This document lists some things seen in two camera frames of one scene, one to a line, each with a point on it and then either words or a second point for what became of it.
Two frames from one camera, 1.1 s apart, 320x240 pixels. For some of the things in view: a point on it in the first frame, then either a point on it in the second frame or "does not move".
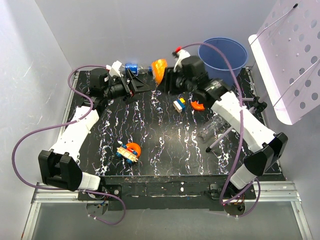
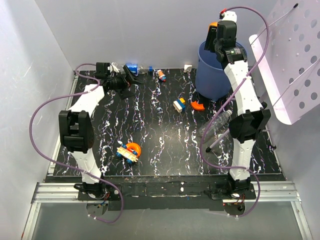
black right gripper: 168,82 -> 211,35
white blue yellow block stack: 179,104 does not move
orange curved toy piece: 198,106 does not move
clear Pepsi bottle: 136,69 does not move
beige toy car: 128,155 does not move
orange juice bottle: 158,67 -> 214,23
